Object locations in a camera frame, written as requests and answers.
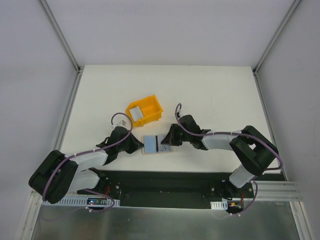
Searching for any right aluminium post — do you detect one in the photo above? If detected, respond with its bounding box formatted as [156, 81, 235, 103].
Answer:
[252, 0, 303, 76]

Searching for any white cable duct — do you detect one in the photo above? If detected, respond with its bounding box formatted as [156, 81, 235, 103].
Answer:
[210, 200, 228, 211]
[42, 196, 120, 208]

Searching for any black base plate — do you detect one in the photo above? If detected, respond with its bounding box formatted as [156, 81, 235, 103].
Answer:
[77, 169, 287, 208]

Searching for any beige card holder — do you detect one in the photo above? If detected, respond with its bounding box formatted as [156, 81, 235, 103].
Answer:
[141, 134, 173, 155]

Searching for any aluminium frame rail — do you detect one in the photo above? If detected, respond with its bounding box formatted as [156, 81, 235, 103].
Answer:
[31, 181, 303, 202]

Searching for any white cable duct right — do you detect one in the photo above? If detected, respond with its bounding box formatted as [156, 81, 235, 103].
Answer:
[210, 200, 228, 211]

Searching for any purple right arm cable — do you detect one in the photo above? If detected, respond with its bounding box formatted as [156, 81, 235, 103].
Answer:
[174, 102, 285, 221]

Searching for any yellow plastic bin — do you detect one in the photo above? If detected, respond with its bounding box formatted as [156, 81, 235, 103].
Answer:
[125, 95, 163, 128]

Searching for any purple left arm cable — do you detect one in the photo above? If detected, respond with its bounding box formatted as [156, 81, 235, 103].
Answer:
[41, 112, 133, 222]

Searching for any aluminium post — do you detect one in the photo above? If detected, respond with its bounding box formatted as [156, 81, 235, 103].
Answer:
[252, 0, 303, 76]
[37, 0, 83, 74]

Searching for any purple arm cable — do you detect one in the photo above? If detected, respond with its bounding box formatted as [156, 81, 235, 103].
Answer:
[174, 102, 285, 221]
[41, 112, 133, 222]

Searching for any white cable duct left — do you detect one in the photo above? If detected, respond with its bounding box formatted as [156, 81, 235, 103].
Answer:
[42, 196, 120, 208]

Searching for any left aluminium post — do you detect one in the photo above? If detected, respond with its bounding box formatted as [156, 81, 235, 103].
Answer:
[37, 0, 83, 74]

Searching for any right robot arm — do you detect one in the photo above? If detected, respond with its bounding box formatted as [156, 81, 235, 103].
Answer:
[161, 115, 279, 200]

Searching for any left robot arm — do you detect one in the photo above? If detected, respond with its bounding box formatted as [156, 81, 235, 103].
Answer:
[28, 126, 144, 204]

